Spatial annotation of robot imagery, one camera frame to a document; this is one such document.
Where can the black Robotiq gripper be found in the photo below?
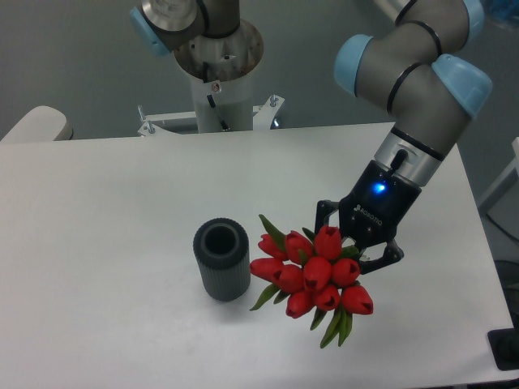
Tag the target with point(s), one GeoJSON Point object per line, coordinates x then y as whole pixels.
{"type": "Point", "coordinates": [370, 214]}

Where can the red tulip bouquet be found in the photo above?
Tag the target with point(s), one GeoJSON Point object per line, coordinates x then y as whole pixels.
{"type": "Point", "coordinates": [312, 272]}

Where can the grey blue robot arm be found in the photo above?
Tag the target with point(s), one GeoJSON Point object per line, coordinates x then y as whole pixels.
{"type": "Point", "coordinates": [413, 74]}

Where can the dark grey ribbed vase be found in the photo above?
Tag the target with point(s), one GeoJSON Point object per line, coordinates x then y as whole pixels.
{"type": "Point", "coordinates": [221, 249]}

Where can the white furniture at right edge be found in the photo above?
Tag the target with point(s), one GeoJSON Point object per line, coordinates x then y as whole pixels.
{"type": "Point", "coordinates": [501, 185]}

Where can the black device at table edge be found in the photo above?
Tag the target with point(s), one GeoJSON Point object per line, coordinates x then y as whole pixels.
{"type": "Point", "coordinates": [504, 347]}

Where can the beige chair back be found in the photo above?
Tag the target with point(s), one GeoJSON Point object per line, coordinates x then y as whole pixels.
{"type": "Point", "coordinates": [41, 124]}

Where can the white metal base bracket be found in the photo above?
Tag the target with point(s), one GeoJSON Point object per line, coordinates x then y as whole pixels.
{"type": "Point", "coordinates": [264, 118]}

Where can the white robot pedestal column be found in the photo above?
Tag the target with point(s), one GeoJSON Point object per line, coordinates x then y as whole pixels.
{"type": "Point", "coordinates": [222, 106]}

